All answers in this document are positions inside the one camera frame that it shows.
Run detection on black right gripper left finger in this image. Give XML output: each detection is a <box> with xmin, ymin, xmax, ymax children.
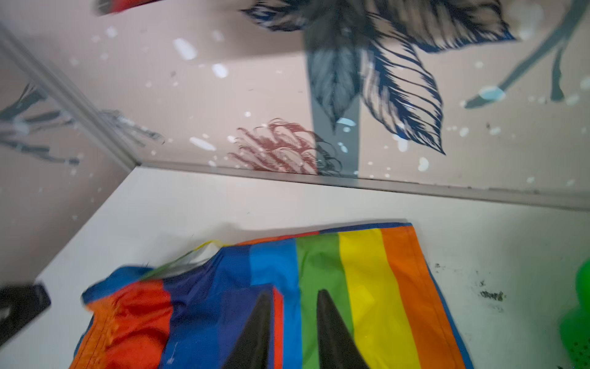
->
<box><xmin>222</xmin><ymin>292</ymin><xmax>273</xmax><ymax>369</ymax></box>

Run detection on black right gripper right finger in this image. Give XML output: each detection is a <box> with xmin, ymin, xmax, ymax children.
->
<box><xmin>317</xmin><ymin>290</ymin><xmax>369</xmax><ymax>369</ymax></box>

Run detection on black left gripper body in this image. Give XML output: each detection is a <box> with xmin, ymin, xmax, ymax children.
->
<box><xmin>1</xmin><ymin>284</ymin><xmax>52</xmax><ymax>345</ymax></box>

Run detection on rainbow striped shorts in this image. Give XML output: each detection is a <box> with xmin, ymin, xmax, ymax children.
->
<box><xmin>72</xmin><ymin>222</ymin><xmax>473</xmax><ymax>368</ymax></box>

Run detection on green plastic tray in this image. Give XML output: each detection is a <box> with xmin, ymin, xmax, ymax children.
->
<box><xmin>559</xmin><ymin>261</ymin><xmax>589</xmax><ymax>369</ymax></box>

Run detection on aluminium corner frame post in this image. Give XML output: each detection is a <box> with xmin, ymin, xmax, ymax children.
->
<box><xmin>1</xmin><ymin>25</ymin><xmax>141</xmax><ymax>171</ymax></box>

